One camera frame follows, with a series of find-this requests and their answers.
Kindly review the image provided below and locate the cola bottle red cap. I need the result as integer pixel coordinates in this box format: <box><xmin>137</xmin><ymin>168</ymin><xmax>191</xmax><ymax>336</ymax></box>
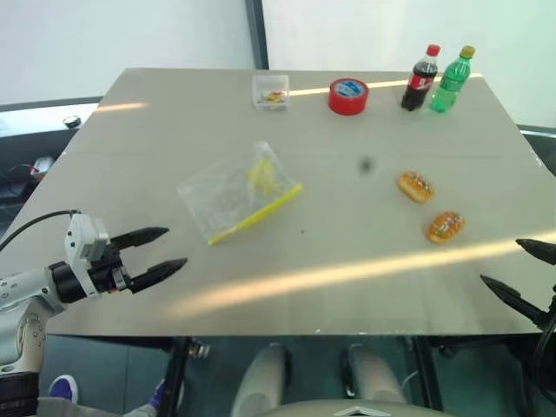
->
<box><xmin>400</xmin><ymin>43</ymin><xmax>442</xmax><ymax>113</ymax></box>

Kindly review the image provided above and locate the red tape roll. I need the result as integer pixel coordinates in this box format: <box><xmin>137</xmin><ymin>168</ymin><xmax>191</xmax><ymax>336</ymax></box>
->
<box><xmin>328</xmin><ymin>77</ymin><xmax>370</xmax><ymax>116</ymax></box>

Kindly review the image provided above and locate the clear box with coloured bits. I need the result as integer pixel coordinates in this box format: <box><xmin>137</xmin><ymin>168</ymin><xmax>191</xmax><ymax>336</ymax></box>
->
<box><xmin>251</xmin><ymin>74</ymin><xmax>291</xmax><ymax>113</ymax></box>

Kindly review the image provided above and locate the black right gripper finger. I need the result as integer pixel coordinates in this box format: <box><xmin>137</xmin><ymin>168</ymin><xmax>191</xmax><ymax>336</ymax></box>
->
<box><xmin>514</xmin><ymin>237</ymin><xmax>556</xmax><ymax>264</ymax></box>
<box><xmin>479</xmin><ymin>274</ymin><xmax>553</xmax><ymax>328</ymax></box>

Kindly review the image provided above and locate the green soda bottle yellow cap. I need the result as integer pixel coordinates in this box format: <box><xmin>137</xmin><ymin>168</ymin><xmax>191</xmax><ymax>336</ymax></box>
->
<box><xmin>429</xmin><ymin>44</ymin><xmax>477</xmax><ymax>115</ymax></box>

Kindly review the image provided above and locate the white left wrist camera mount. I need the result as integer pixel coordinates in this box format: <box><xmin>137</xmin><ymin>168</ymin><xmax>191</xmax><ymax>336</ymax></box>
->
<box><xmin>63</xmin><ymin>212</ymin><xmax>110</xmax><ymax>297</ymax></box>

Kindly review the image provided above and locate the black window frame post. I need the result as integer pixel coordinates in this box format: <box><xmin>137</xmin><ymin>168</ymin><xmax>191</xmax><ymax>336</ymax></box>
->
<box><xmin>244</xmin><ymin>0</ymin><xmax>271</xmax><ymax>70</ymax></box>

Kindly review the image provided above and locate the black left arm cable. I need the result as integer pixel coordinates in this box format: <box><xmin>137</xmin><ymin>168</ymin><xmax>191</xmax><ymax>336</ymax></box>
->
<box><xmin>0</xmin><ymin>209</ymin><xmax>83</xmax><ymax>254</ymax></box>

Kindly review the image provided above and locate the red and white device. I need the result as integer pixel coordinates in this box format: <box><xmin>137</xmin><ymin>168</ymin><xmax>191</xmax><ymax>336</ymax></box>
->
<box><xmin>30</xmin><ymin>156</ymin><xmax>56</xmax><ymax>174</ymax></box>

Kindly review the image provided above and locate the clear yellow-zip plastic bag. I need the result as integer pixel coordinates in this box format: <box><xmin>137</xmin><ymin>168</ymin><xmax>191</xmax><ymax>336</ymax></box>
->
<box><xmin>175</xmin><ymin>140</ymin><xmax>305</xmax><ymax>248</ymax></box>

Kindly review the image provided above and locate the grey robot torso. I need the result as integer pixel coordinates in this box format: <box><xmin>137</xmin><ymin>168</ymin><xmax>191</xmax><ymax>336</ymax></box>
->
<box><xmin>259</xmin><ymin>398</ymin><xmax>451</xmax><ymax>417</ymax></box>

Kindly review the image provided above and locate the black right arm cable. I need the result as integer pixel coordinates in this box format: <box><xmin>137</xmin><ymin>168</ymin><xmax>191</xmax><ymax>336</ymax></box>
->
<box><xmin>533</xmin><ymin>313</ymin><xmax>556</xmax><ymax>394</ymax></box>

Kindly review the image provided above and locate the sprinkled hot dog bread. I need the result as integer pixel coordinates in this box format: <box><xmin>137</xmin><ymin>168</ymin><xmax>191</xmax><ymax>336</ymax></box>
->
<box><xmin>427</xmin><ymin>210</ymin><xmax>467</xmax><ymax>245</ymax></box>
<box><xmin>398</xmin><ymin>170</ymin><xmax>436</xmax><ymax>205</ymax></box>

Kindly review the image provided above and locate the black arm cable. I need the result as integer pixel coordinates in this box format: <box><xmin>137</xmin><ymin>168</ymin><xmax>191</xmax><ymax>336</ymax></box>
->
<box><xmin>0</xmin><ymin>209</ymin><xmax>83</xmax><ymax>254</ymax></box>
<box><xmin>533</xmin><ymin>313</ymin><xmax>556</xmax><ymax>394</ymax></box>

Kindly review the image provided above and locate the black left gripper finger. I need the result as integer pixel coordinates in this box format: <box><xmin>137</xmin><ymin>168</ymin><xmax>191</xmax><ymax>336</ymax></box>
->
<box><xmin>128</xmin><ymin>257</ymin><xmax>189</xmax><ymax>295</ymax></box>
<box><xmin>109</xmin><ymin>226</ymin><xmax>170</xmax><ymax>251</ymax></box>

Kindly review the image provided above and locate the blue shoe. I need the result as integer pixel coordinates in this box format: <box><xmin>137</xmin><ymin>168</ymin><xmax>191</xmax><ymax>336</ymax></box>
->
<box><xmin>48</xmin><ymin>374</ymin><xmax>81</xmax><ymax>406</ymax></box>
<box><xmin>146</xmin><ymin>379</ymin><xmax>185</xmax><ymax>414</ymax></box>

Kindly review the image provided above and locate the black table leg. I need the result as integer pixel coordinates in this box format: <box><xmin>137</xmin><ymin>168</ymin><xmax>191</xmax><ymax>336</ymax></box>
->
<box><xmin>411</xmin><ymin>336</ymin><xmax>445</xmax><ymax>412</ymax></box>
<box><xmin>160</xmin><ymin>336</ymin><xmax>189</xmax><ymax>417</ymax></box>

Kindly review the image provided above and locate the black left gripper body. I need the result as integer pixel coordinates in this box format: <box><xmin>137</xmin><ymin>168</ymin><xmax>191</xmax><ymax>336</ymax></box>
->
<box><xmin>88</xmin><ymin>242</ymin><xmax>132</xmax><ymax>298</ymax></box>

